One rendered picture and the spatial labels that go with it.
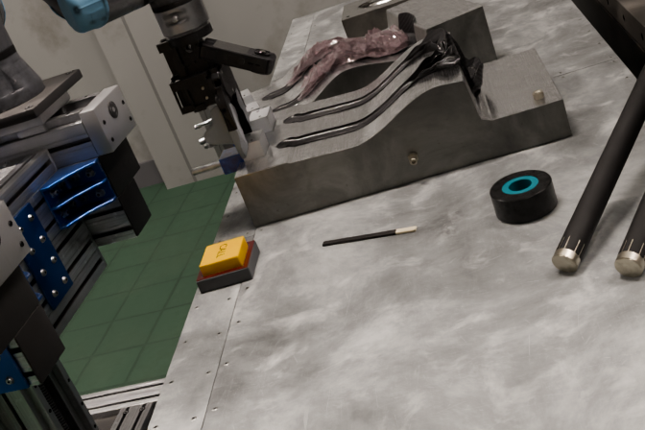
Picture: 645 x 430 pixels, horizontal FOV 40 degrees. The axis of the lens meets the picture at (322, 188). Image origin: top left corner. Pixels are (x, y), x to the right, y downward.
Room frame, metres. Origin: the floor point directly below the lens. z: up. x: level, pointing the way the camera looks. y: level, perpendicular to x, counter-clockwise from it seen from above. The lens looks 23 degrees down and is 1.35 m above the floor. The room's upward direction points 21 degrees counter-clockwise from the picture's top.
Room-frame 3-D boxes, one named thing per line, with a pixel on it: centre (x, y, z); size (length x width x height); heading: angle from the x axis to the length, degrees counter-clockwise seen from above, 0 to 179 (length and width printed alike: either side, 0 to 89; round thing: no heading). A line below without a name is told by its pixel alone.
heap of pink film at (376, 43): (1.71, -0.14, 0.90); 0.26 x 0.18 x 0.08; 95
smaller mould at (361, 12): (2.14, -0.30, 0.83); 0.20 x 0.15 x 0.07; 78
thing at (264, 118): (1.46, 0.10, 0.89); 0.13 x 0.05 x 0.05; 78
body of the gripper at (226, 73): (1.35, 0.11, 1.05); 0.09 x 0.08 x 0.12; 78
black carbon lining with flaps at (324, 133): (1.36, -0.14, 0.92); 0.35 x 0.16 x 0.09; 78
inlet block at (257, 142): (1.36, 0.12, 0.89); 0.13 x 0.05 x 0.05; 78
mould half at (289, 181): (1.35, -0.15, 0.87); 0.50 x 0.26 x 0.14; 78
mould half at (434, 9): (1.71, -0.14, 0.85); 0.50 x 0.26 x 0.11; 95
